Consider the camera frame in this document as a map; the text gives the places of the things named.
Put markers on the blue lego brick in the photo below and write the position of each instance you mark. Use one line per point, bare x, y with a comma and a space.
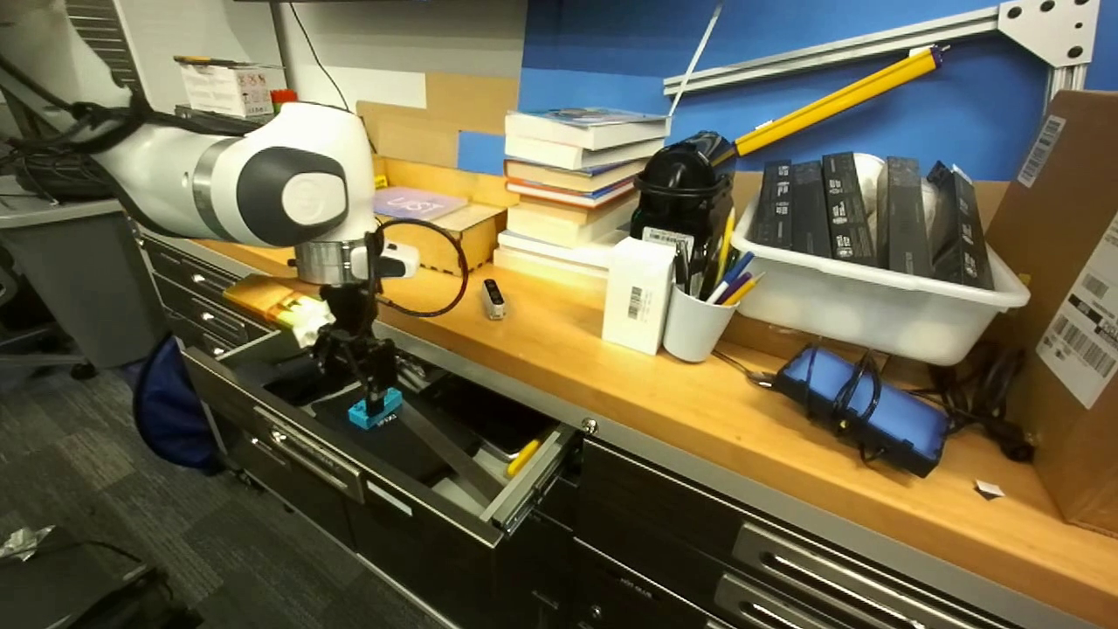
375, 409

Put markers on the small black white device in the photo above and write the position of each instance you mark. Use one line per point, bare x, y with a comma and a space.
495, 298

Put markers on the white flat book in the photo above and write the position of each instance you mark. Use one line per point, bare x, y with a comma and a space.
555, 254

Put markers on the white thick book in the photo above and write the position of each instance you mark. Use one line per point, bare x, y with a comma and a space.
579, 153

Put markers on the black drawer cabinet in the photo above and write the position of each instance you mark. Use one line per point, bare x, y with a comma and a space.
653, 560

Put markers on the white plastic bin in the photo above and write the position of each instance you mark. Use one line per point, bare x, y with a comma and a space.
874, 305

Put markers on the large cardboard box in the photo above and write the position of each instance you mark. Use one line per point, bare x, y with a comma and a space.
1078, 317

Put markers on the crumpled white paper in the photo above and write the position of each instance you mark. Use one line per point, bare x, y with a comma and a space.
21, 544

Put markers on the yellow bar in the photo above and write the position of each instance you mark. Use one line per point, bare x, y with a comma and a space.
837, 107

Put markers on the thin white rod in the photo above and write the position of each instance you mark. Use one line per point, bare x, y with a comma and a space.
697, 57

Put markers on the white switch box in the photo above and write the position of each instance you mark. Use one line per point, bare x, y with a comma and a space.
639, 296

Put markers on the open wooden box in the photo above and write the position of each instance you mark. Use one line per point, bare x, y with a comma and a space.
459, 228

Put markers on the blue pen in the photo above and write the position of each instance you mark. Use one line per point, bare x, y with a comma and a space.
734, 274

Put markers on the red edged book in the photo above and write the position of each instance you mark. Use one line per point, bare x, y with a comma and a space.
569, 193

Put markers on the small white scrap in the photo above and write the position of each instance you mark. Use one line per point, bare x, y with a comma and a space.
987, 492

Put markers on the cream thick book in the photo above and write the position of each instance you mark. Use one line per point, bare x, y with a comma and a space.
563, 222

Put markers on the black bag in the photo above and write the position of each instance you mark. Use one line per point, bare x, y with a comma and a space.
682, 190

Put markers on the white cup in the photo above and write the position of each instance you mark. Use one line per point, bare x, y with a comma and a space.
697, 327

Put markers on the yellow pen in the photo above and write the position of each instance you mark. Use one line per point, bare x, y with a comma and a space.
743, 292

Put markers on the black metal drawer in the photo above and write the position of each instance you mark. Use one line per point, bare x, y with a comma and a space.
385, 467

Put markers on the yellow packet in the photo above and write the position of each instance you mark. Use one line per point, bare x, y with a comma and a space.
276, 305

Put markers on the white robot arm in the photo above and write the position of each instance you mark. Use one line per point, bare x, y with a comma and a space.
177, 175

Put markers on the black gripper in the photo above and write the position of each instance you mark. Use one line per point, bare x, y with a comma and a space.
350, 313

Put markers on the tan cover book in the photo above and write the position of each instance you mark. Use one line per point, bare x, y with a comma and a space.
571, 175

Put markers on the blue cloth bag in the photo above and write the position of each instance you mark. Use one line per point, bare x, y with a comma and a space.
177, 407

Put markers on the aluminium rail with bracket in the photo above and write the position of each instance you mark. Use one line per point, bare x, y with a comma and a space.
887, 37

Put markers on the purple book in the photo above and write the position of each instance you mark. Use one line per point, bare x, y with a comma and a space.
416, 205

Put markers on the white labelled box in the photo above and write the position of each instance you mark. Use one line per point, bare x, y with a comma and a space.
227, 87

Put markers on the black box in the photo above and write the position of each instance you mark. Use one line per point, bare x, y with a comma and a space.
811, 205
775, 202
905, 218
961, 224
849, 211

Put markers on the grey cover book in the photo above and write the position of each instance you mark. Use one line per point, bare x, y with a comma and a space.
585, 127

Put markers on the yellow item in drawer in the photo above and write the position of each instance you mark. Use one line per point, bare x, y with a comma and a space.
522, 454

